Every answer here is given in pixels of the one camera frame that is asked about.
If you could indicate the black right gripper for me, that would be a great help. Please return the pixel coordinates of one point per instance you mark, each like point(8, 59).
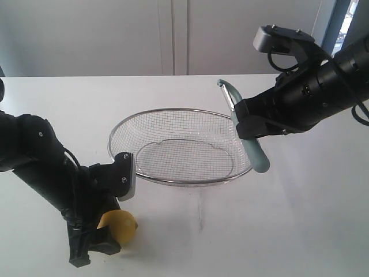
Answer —
point(318, 89)

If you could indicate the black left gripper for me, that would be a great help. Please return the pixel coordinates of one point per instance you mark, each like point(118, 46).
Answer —
point(91, 191)

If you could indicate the teal handled peeler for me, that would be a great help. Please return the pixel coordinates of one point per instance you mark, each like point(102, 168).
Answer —
point(258, 159)

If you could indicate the yellow lemon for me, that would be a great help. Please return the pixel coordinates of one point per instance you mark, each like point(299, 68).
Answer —
point(122, 225)

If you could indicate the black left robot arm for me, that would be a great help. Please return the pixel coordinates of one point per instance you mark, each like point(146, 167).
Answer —
point(31, 151)

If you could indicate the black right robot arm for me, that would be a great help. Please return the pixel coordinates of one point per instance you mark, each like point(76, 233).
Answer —
point(352, 59)

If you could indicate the oval steel mesh basket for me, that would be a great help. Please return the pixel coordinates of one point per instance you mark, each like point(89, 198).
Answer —
point(184, 147)

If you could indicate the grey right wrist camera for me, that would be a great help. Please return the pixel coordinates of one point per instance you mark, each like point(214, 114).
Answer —
point(278, 40)

